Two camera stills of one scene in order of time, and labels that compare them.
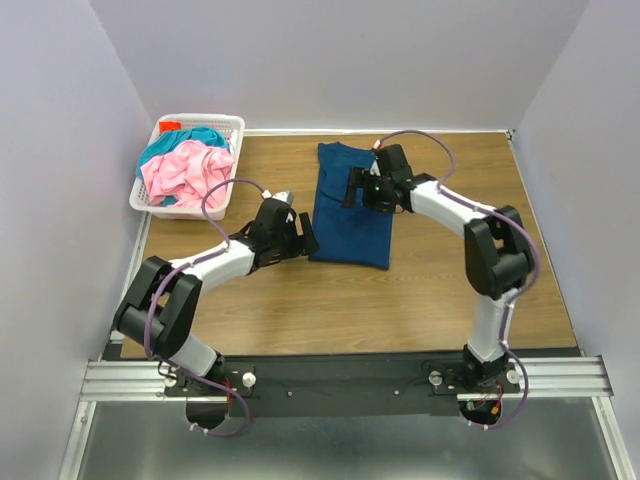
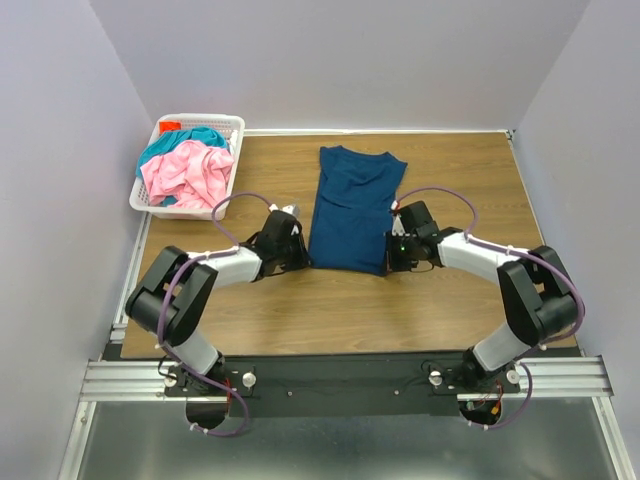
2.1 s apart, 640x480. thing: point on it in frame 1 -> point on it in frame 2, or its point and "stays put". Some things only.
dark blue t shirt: (354, 235) stays put
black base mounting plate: (341, 385) stays put
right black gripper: (361, 178) -> (395, 265)
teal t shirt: (201, 135) stays put
